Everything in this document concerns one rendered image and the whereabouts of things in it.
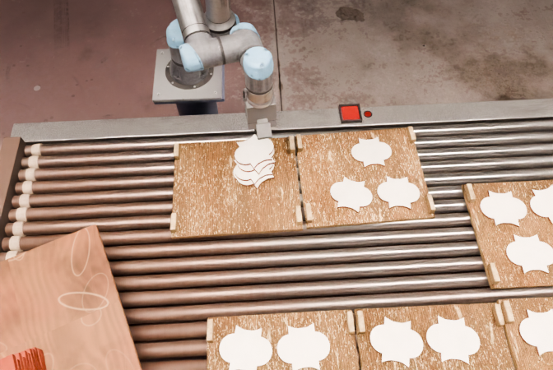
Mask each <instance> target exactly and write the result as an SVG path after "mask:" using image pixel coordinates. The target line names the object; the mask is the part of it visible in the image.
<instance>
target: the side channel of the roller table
mask: <svg viewBox="0 0 553 370"><path fill-rule="evenodd" d="M26 146H27V144H26V143H25V142H24V140H23V139H22V138H21V137H20V136H16V137H4V138H3V142H2V147H1V150H0V253H1V252H7V251H3V250H2V240H3V239H4V238H10V237H11V236H7V235H6V233H5V228H6V225H7V224H8V223H14V222H11V221H10V220H9V217H8V215H9V211H10V210H11V209H17V208H14V207H13V205H12V198H13V197H14V196H20V195H17V194H16V189H15V187H16V184H17V183H23V182H21V181H20V180H19V178H18V174H19V171H20V170H21V169H23V168H22V166H21V160H22V158H23V157H26V155H25V147H26Z"/></svg>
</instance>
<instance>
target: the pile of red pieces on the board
mask: <svg viewBox="0 0 553 370"><path fill-rule="evenodd" d="M0 370H47V369H46V365H45V361H44V354H43V350H42V349H39V348H36V347H33V348H31V349H30V348H28V349H26V350H24V351H21V352H20V353H16V354H10V355H8V356H7V357H5V358H1V359H0Z"/></svg>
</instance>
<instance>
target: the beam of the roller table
mask: <svg viewBox="0 0 553 370"><path fill-rule="evenodd" d="M360 110H361V115H362V119H363V121H362V123H343V124H341V119H340V114H339V109H310V110H292V111H276V126H275V127H271V129H272V133H283V132H317V131H335V130H351V129H369V128H386V127H419V126H437V125H454V124H471V123H504V122H522V121H539V120H553V99H520V100H502V101H485V102H466V103H449V104H415V105H397V106H379V107H362V108H360ZM367 110H368V111H370V112H371V113H372V117H370V118H367V117H365V116H364V111H367ZM249 134H257V133H256V132H255V131H254V129H252V130H249V129H248V124H247V119H246V114H245V113H223V114H204V115H187V116H169V117H151V118H117V119H100V120H81V121H64V122H46V123H15V124H13V128H12V133H11V136H10V137H16V136H20V137H21V138H22V139H23V140H24V142H25V143H26V144H27V145H33V144H41V143H42V144H43V145H45V144H62V143H79V142H97V141H130V140H147V139H165V138H181V137H199V136H232V135H249Z"/></svg>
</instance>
